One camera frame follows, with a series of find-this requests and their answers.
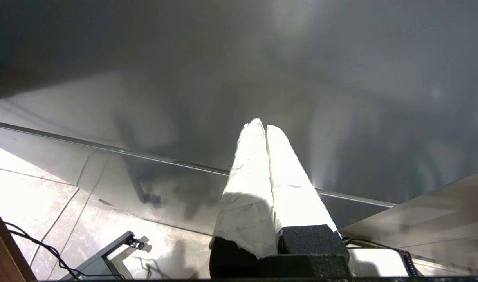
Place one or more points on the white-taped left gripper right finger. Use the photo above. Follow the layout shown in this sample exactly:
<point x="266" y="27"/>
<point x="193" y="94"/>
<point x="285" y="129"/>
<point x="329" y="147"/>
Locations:
<point x="293" y="196"/>

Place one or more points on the beige cabinet panel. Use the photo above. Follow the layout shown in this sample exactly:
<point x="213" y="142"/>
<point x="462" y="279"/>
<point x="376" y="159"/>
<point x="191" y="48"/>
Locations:
<point x="438" y="219"/>

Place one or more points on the brown wooden furniture panel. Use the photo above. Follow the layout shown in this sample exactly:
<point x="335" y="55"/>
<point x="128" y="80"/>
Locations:
<point x="0" y="258"/>

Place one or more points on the grey metal stand leg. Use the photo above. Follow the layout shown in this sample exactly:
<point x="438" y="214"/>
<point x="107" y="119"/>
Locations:
<point x="105" y="250"/>

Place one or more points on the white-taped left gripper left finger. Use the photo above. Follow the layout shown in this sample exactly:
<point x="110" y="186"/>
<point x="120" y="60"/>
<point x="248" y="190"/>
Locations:
<point x="248" y="188"/>

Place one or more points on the stainless steel appliance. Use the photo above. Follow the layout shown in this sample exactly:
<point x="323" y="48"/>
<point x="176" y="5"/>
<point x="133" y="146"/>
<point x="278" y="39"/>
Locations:
<point x="223" y="58"/>

